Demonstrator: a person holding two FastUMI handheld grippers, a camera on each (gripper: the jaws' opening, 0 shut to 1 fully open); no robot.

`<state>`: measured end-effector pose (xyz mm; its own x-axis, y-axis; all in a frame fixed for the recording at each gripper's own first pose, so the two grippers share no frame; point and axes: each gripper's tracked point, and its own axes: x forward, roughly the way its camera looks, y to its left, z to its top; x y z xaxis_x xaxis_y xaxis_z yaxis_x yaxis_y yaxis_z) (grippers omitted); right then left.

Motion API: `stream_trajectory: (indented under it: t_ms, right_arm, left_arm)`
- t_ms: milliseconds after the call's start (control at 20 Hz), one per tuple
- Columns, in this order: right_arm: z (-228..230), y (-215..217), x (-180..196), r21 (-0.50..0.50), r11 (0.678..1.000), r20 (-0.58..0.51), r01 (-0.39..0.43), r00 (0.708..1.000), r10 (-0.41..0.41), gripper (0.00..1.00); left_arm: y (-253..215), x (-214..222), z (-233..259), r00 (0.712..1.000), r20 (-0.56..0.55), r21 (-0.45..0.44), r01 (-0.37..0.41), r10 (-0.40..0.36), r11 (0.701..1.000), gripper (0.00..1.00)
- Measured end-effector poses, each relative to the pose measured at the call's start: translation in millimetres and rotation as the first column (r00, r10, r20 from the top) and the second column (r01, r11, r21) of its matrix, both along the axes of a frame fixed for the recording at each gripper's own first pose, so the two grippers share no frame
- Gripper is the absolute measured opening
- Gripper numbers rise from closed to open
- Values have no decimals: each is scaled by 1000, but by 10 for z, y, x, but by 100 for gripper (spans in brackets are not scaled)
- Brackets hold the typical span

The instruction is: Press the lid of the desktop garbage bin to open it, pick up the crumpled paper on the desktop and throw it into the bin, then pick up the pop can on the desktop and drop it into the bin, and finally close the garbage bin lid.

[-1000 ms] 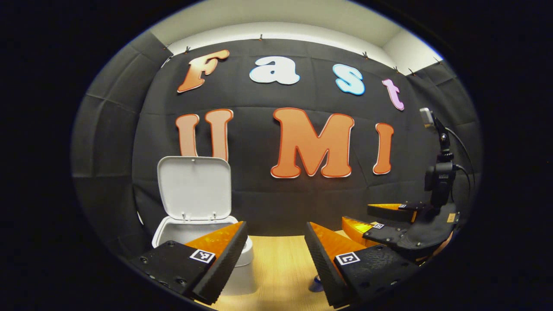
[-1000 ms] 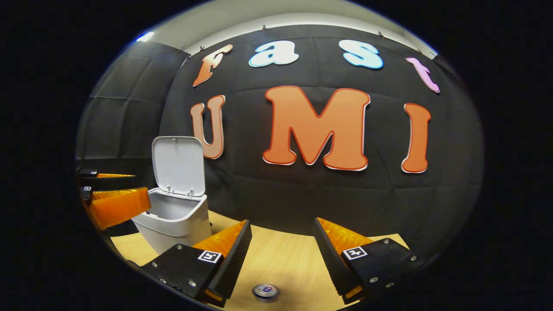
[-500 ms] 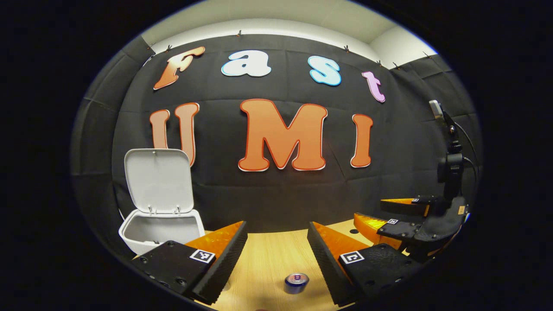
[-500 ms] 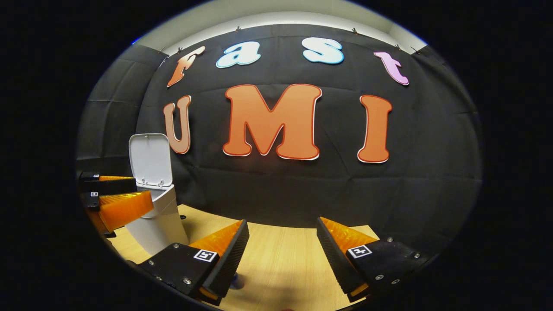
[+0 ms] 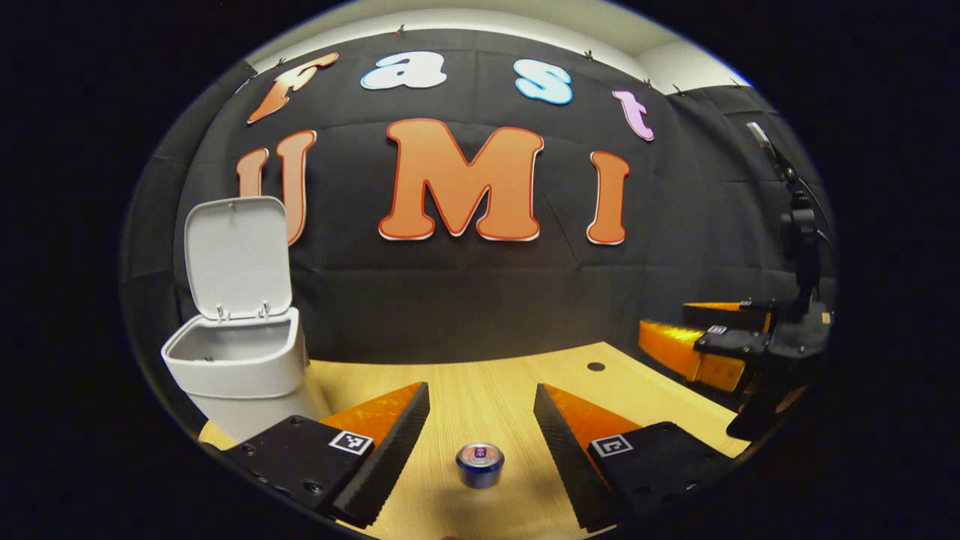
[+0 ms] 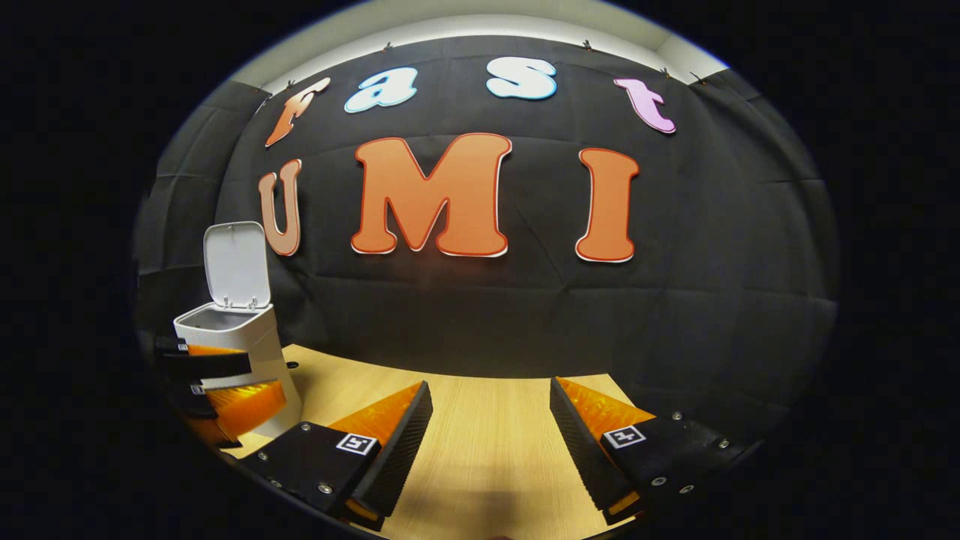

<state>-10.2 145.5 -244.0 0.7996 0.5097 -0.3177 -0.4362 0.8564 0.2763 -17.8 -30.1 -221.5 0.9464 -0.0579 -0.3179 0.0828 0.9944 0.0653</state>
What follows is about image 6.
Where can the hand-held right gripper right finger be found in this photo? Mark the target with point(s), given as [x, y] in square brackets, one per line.
[577, 442]

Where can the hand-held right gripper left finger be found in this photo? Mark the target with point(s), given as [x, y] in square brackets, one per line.
[401, 450]

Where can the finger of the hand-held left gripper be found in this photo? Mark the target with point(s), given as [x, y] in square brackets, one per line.
[247, 405]
[210, 364]

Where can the white desktop garbage bin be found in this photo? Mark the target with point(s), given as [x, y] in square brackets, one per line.
[236, 270]

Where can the wooden desktop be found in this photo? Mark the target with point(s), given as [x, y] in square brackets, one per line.
[487, 435]

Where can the black backdrop cloth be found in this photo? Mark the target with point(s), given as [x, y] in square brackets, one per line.
[675, 315]

